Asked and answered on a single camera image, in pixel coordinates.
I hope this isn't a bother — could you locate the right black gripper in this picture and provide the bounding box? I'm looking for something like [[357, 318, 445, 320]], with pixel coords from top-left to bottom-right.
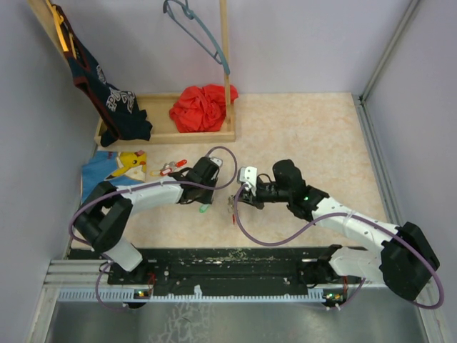
[[234, 179, 292, 209]]

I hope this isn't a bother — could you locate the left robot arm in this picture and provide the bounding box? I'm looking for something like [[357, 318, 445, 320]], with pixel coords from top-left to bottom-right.
[[73, 156, 222, 284]]

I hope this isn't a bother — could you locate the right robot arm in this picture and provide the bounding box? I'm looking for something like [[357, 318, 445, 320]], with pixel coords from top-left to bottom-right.
[[233, 159, 443, 302]]

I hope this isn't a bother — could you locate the red crumpled cloth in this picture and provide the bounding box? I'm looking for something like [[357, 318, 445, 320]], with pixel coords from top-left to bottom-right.
[[169, 84, 226, 133]]

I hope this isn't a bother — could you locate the wooden rack tray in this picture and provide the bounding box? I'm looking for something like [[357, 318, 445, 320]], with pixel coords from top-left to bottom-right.
[[29, 1, 236, 149]]

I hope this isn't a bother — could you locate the blue pikachu shirt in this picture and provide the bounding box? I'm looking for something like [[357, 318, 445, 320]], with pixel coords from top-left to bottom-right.
[[81, 150, 147, 202]]

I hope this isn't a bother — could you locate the dark navy jersey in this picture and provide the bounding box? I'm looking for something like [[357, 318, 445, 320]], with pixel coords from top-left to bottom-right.
[[57, 5, 153, 147]]

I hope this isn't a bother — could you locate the teal clothes hanger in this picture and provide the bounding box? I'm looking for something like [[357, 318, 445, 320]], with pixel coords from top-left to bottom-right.
[[162, 0, 231, 76]]

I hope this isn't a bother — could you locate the yellow clothes hanger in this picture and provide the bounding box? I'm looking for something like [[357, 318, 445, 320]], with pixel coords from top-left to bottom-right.
[[45, 0, 76, 59]]

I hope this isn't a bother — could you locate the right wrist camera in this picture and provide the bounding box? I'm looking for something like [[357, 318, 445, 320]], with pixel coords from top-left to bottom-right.
[[237, 166, 258, 195]]

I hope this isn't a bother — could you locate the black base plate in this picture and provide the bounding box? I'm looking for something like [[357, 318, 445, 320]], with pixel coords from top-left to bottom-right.
[[67, 247, 410, 297]]

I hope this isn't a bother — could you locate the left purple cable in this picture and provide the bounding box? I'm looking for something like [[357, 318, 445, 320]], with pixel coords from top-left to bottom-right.
[[69, 146, 238, 314]]

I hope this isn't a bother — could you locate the aluminium frame rail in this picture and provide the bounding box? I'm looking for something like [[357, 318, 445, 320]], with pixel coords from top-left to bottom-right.
[[356, 0, 457, 343]]

